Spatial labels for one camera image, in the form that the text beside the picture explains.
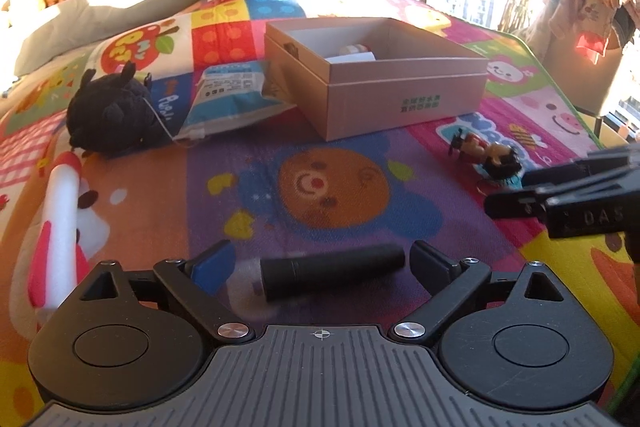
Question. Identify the blue and white packet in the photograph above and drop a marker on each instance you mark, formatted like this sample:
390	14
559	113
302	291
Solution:
225	97

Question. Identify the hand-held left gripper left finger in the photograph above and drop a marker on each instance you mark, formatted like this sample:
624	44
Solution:
212	267

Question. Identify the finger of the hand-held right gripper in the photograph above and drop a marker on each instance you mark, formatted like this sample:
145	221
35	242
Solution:
575	172
510	203

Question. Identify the black plush toy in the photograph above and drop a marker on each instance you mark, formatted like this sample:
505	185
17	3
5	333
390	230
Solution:
110	117

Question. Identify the white and red foam rocket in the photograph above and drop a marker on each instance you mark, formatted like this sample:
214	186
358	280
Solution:
62	217

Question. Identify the pink cardboard box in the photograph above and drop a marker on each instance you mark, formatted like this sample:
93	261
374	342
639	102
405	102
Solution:
400	102

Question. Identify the colourful cartoon play mat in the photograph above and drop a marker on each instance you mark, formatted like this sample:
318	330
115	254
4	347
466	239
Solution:
350	187

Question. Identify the black cylinder flashlight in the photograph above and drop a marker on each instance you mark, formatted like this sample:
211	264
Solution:
330	269

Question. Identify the beige chair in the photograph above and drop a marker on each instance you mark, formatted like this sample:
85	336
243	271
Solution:
565	67

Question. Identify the pile of patterned clothes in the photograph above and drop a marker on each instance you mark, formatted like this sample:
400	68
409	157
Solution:
590	2

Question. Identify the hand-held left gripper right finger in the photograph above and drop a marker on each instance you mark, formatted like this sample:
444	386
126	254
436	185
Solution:
432	264

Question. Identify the grey pillow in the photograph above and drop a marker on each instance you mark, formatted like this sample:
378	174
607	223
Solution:
100	7

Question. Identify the white battery charger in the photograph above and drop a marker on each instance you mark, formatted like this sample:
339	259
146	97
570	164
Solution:
350	57

